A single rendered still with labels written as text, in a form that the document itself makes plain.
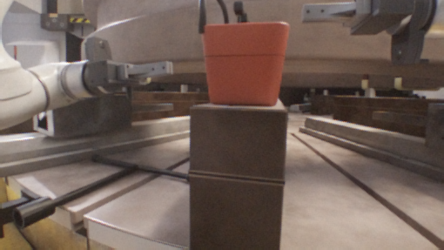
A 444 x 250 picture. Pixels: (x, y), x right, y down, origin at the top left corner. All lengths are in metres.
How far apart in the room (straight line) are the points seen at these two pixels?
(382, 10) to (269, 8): 0.73
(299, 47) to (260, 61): 0.72
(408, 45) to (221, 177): 0.36
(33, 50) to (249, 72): 4.25
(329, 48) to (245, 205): 0.86
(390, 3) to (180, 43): 0.96
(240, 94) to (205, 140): 0.09
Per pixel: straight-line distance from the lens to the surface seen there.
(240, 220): 0.36
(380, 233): 0.85
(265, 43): 0.35
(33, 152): 1.44
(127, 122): 1.53
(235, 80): 0.35
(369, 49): 1.16
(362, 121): 2.71
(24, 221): 0.90
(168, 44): 1.25
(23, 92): 0.55
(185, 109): 2.73
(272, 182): 0.33
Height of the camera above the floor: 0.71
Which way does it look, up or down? 5 degrees down
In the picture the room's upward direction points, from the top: 1 degrees clockwise
